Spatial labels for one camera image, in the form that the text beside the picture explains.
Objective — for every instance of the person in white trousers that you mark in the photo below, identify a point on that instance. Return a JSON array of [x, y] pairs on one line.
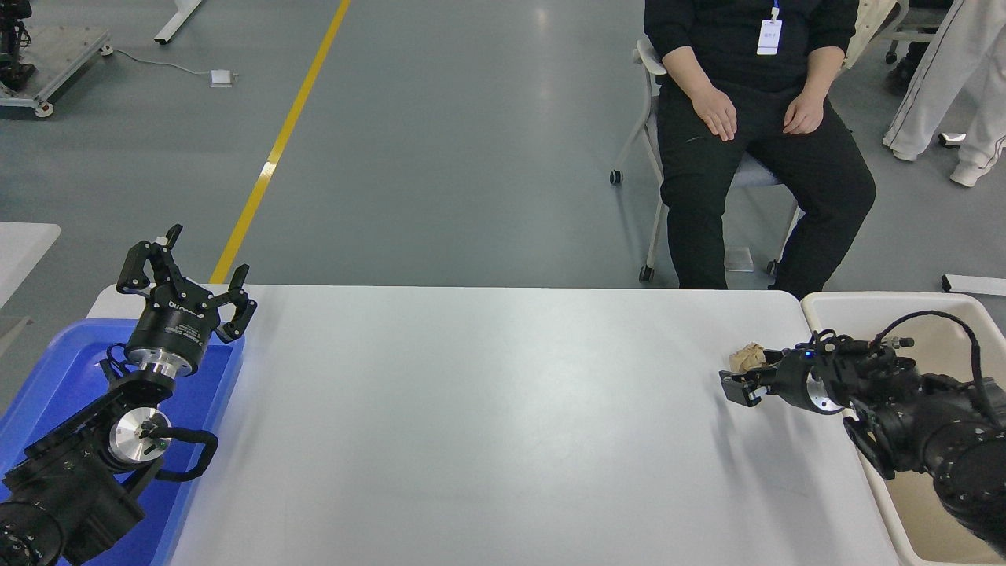
[[943, 71]]

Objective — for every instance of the person's right hand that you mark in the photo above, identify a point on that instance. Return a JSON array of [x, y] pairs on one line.
[[717, 114]]

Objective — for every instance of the shiny grey floor plate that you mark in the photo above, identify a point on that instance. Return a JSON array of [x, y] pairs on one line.
[[739, 259]]

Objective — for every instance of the large pale bin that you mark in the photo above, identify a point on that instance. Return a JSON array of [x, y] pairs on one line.
[[916, 519]]

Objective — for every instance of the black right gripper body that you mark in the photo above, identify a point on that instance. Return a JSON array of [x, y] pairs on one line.
[[795, 381]]

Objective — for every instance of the person's left hand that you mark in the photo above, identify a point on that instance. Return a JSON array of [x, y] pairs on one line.
[[803, 114]]

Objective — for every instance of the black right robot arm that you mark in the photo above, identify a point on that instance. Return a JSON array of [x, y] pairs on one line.
[[935, 428]]

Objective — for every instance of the white floor bar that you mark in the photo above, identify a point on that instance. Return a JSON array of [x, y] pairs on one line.
[[974, 284], [952, 139]]

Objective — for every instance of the white chair with cream back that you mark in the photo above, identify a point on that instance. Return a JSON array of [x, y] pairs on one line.
[[868, 23]]

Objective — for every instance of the person in black trousers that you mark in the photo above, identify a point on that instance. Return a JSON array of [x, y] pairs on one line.
[[908, 75]]

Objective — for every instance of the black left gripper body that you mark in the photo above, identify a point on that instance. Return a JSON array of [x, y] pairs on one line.
[[174, 326]]

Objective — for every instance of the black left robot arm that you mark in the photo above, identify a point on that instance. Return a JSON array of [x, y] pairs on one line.
[[71, 479]]

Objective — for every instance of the seated person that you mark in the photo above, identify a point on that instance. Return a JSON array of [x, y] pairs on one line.
[[754, 173]]

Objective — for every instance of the grey wheeled platform cart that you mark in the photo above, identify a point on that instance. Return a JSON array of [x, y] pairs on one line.
[[59, 55]]

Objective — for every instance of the white floor power box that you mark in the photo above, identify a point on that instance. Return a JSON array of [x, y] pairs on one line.
[[221, 78]]

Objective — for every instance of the tan paper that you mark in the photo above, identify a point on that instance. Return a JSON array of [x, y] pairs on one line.
[[747, 356]]

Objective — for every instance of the grey office chair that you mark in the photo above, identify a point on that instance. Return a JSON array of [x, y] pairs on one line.
[[754, 174]]

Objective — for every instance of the blue plastic tray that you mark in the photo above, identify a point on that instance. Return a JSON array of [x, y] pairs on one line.
[[75, 369]]

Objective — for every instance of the white side table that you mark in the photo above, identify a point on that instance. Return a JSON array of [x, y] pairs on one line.
[[20, 251]]

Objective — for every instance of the white desk leg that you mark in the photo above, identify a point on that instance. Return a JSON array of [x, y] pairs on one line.
[[177, 20]]

